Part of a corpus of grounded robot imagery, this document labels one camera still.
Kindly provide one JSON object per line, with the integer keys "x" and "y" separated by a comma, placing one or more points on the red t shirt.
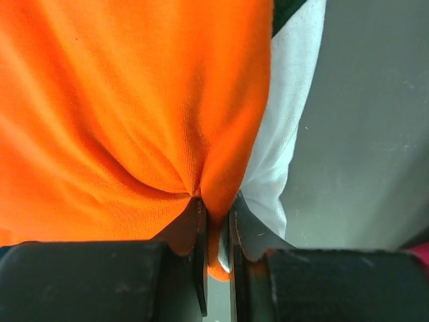
{"x": 422, "y": 251}

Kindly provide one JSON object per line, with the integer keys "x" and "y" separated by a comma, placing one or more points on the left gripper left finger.
{"x": 160, "y": 279}

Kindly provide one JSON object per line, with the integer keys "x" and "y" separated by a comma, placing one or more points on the orange t shirt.
{"x": 115, "y": 114}

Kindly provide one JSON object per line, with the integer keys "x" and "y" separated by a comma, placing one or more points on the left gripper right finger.
{"x": 272, "y": 280}

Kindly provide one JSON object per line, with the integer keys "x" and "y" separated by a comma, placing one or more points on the white green t shirt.
{"x": 273, "y": 50}

